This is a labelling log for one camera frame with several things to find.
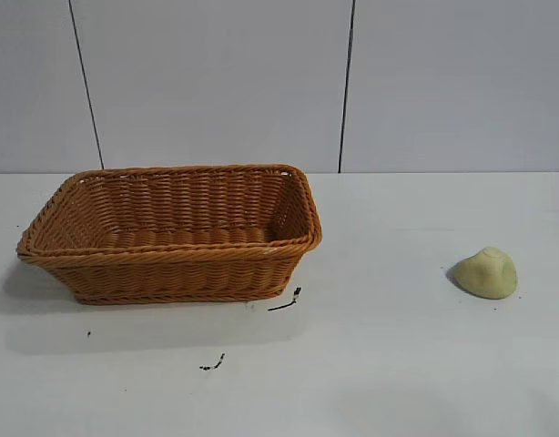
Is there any pale yellow egg yolk pastry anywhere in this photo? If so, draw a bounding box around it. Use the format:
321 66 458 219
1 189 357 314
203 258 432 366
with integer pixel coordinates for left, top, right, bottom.
452 246 519 300

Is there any brown woven wicker basket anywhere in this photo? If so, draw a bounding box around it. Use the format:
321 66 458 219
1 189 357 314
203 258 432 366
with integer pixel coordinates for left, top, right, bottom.
16 163 323 306

